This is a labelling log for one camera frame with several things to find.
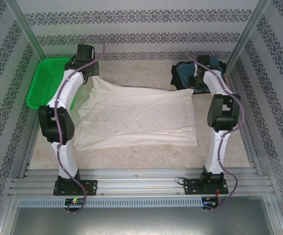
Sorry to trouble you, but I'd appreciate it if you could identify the blue t-shirt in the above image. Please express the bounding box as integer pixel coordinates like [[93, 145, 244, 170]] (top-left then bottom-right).
[[177, 57, 220, 94]]

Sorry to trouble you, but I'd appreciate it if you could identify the green plastic basket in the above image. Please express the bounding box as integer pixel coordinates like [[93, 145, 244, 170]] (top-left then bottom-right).
[[25, 57, 77, 110]]

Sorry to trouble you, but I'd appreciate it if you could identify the white t-shirt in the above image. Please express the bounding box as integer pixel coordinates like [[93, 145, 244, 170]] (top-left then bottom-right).
[[74, 76, 198, 152]]

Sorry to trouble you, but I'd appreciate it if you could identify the black folded t-shirt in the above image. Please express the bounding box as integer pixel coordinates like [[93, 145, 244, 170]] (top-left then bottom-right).
[[170, 61, 228, 93]]

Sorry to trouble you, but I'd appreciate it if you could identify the grey metal bottom panel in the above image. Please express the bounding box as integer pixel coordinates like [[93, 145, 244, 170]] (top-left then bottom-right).
[[0, 193, 283, 235]]

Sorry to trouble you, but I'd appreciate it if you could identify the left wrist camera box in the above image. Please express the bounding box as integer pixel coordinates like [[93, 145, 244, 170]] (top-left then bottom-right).
[[76, 43, 95, 62]]

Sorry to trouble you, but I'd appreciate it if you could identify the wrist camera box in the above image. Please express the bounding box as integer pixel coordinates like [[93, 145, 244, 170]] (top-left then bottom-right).
[[76, 43, 95, 62], [196, 55, 213, 67]]

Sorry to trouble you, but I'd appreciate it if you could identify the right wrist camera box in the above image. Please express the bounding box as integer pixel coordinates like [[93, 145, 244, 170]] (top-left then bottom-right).
[[196, 55, 213, 67]]

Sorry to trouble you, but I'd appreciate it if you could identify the aluminium frame post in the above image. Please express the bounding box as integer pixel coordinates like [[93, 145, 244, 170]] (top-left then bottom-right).
[[226, 0, 272, 74], [3, 0, 55, 74]]

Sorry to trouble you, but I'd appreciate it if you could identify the aluminium side rail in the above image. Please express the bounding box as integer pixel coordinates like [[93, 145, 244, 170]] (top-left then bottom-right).
[[226, 73, 263, 177], [18, 70, 55, 178]]

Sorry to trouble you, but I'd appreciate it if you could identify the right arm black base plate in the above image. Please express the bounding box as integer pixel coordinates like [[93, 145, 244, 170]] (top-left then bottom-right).
[[183, 178, 229, 196]]

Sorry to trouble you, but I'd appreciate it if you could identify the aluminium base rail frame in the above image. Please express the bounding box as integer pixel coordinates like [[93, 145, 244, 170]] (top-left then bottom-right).
[[8, 167, 277, 196]]

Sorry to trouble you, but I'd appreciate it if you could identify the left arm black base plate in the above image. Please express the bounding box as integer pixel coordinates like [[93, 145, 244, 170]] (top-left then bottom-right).
[[53, 180, 98, 196]]

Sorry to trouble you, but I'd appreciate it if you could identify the grey slotted cable duct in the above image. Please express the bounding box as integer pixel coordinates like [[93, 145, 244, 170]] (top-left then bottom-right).
[[17, 197, 203, 208]]

